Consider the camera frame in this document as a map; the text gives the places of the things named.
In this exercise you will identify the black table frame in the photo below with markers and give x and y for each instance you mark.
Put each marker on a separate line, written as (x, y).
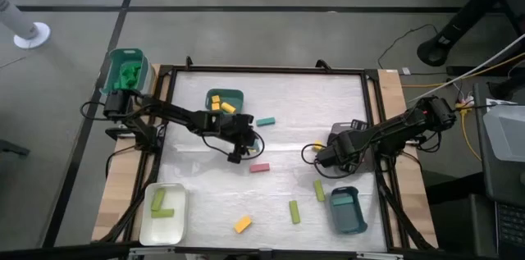
(266, 70)

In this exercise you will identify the black floor stand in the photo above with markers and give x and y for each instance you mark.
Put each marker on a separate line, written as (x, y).
(435, 48)

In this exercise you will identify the white plastic bin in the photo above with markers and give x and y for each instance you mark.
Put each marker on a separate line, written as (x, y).
(176, 227)

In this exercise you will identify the blue-grey plastic bin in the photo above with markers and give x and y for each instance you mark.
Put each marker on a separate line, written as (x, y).
(348, 221)

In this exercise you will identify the white pole stand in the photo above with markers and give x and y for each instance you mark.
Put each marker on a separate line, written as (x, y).
(33, 35)

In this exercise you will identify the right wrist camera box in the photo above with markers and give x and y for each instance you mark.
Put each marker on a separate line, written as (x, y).
(359, 124)

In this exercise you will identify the black frame clamp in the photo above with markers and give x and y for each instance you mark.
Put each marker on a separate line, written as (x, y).
(323, 64)
(188, 62)

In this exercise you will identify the white table sheet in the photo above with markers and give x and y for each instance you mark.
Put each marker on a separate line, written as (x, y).
(229, 194)

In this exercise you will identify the pile of green blocks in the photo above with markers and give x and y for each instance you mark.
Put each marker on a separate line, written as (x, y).
(130, 75)

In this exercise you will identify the clear grey plastic bin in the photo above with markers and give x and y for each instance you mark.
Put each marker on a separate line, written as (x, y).
(340, 129)

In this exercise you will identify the grey metal bar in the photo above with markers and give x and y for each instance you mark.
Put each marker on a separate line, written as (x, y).
(262, 254)

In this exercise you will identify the black keyboard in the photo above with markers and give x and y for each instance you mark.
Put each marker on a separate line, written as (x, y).
(512, 223)

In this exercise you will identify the long yellow rectangular block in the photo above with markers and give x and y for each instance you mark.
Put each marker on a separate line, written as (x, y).
(242, 224)

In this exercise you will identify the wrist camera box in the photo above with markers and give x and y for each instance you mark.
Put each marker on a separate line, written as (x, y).
(359, 124)
(234, 157)

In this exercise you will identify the dark furniture foot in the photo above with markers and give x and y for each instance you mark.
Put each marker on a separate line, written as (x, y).
(14, 148)

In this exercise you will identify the power strip with plugs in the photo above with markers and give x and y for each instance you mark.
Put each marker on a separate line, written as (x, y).
(465, 104)

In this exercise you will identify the small yellow cube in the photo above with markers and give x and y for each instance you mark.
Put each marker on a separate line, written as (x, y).
(215, 106)
(215, 98)

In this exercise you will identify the pink rectangular block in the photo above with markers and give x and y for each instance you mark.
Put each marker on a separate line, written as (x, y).
(260, 167)

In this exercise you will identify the yellow cylinder block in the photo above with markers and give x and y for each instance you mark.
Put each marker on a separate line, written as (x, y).
(228, 107)

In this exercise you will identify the teal storage bin stack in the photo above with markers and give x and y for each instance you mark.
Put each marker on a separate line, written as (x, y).
(119, 57)

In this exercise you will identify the grey plastic box lid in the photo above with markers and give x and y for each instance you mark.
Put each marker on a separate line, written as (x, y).
(508, 133)

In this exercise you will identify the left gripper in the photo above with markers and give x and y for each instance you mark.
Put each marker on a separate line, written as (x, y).
(238, 129)

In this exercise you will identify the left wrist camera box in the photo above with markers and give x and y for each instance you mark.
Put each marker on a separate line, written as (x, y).
(234, 157)

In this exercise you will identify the dark green small bin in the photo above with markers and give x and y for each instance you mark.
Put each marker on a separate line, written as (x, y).
(236, 96)

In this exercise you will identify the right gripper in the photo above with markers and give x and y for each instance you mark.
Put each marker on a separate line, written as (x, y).
(338, 151)

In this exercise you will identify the short yellow block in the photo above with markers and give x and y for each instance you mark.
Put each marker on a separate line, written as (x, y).
(318, 145)

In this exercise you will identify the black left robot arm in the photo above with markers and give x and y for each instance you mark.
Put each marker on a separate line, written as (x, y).
(180, 114)

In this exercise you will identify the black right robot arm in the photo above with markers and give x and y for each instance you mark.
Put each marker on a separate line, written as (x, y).
(393, 129)

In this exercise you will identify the light green rectangular block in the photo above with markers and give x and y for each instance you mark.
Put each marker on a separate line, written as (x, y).
(158, 199)
(162, 213)
(294, 211)
(319, 190)

